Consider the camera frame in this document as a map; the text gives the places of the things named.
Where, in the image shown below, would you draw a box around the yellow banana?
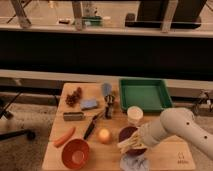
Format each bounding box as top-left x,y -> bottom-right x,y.
117,131 -> 137,154

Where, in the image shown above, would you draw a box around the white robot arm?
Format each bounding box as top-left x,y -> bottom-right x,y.
135,108 -> 213,160

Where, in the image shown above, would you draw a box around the purple bowl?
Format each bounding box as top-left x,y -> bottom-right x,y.
119,126 -> 146,156

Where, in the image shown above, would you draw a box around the orange-red bowl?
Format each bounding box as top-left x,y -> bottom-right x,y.
61,139 -> 90,170

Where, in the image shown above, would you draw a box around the grey crumpled cloth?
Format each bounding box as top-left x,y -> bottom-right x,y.
120,154 -> 149,171

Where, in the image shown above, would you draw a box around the white lidded cup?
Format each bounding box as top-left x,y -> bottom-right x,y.
127,106 -> 143,125

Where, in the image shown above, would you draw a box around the yellow apple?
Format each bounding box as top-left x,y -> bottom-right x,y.
97,129 -> 111,144

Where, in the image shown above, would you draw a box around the green plastic tray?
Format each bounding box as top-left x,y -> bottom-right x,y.
119,79 -> 173,113

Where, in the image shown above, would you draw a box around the blue dish brush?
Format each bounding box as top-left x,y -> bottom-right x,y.
101,83 -> 115,119

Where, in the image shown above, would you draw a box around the blue sponge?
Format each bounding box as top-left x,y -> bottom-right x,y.
80,99 -> 98,110

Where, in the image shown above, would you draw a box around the orange carrot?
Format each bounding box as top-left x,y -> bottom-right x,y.
53,127 -> 76,148

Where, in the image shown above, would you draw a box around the bunch of dark grapes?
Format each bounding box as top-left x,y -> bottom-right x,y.
65,87 -> 82,107

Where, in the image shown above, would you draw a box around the green box on far table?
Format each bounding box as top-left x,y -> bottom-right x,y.
83,16 -> 102,26

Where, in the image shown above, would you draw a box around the black chair base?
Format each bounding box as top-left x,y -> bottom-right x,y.
0,92 -> 36,141

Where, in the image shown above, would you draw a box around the black handled knife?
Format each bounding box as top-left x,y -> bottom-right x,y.
83,114 -> 101,140

